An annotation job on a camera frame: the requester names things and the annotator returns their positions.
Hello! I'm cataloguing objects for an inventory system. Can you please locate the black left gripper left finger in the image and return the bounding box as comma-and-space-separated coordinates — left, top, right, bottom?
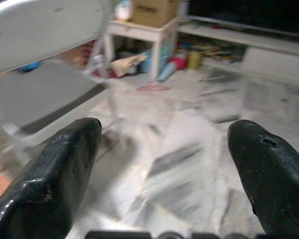
0, 117, 103, 239

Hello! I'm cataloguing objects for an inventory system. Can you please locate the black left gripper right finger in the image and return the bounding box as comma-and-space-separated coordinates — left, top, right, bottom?
227, 119, 299, 235

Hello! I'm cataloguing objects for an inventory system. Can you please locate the white fridge door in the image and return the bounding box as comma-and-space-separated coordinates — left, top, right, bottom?
0, 0, 115, 155

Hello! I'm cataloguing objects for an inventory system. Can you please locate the white television console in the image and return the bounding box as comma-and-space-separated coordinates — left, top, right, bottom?
176, 16, 299, 88

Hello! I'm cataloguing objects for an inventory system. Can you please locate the gold metal can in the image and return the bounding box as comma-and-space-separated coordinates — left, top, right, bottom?
188, 51, 202, 70

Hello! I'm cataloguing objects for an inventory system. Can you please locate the colourful pile of books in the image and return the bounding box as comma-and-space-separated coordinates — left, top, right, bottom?
178, 39, 245, 63

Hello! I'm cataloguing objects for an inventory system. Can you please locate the pink clothes hanger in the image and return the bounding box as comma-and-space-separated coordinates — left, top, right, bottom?
136, 83, 170, 92

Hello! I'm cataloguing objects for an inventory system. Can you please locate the beige crumpled cloth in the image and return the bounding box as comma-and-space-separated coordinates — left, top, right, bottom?
111, 54, 148, 78

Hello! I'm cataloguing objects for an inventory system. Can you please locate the pale blue rolled tube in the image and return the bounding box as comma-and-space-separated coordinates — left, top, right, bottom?
156, 62, 177, 83

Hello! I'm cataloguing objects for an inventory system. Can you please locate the red round toy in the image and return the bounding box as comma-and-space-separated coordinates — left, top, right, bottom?
169, 57, 187, 69

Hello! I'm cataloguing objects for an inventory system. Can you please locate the pale blue storage bin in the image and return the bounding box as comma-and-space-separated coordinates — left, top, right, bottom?
137, 49, 165, 74

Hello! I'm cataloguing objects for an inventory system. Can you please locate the black television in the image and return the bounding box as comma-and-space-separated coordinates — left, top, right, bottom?
188, 0, 299, 38

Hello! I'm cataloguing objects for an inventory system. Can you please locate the small white table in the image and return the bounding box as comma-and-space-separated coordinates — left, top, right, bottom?
103, 16, 180, 82

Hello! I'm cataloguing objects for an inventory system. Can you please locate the white plastic bag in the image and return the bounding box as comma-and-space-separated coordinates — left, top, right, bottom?
113, 0, 133, 22

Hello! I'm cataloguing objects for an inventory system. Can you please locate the brown printed cardboard box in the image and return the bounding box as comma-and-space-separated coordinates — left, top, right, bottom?
132, 0, 179, 28

